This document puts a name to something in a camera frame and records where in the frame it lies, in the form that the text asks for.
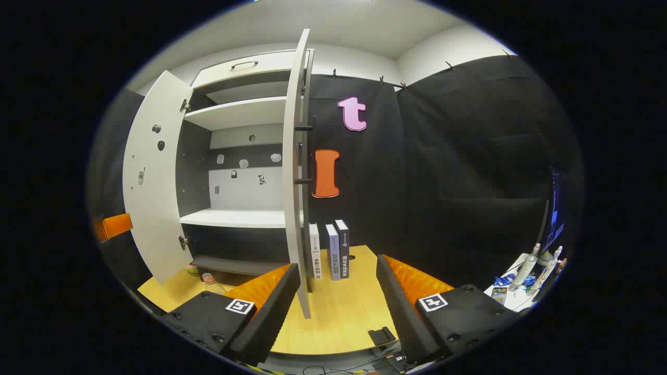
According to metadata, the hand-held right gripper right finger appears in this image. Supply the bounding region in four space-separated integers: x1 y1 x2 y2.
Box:
376 254 522 365

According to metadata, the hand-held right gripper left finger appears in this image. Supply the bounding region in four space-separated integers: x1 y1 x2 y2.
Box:
159 263 302 366

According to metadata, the clear plastic bottle red label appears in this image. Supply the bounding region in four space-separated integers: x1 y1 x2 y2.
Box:
201 271 228 296

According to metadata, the small black stand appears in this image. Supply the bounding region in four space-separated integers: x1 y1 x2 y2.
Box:
368 326 397 347

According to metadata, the white book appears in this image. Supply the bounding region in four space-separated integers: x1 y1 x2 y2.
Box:
308 223 323 280

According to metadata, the dark blue book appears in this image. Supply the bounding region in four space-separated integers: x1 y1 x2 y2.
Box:
334 219 351 279

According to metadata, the lavender book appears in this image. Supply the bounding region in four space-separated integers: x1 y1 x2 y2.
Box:
325 224 341 281

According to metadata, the blue wrapper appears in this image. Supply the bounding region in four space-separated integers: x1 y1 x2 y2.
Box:
493 273 538 288

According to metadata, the white side table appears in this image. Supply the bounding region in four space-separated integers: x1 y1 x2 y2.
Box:
485 252 561 313

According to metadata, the clear slim bottle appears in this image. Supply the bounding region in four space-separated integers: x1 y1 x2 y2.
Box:
508 243 541 292
526 246 564 297

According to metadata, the black backdrop cloth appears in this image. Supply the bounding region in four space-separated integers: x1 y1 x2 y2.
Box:
88 54 583 293

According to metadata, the white cabinet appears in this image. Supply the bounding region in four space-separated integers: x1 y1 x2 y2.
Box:
177 48 316 278

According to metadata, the dark computer monitor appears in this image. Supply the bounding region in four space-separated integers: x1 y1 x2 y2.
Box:
539 166 568 256

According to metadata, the white cabinet drawer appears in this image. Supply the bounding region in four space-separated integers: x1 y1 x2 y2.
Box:
190 49 315 90

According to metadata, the black cable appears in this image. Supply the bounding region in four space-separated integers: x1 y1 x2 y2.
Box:
302 356 397 375

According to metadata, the black door handle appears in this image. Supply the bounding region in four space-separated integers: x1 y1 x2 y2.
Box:
293 124 314 185

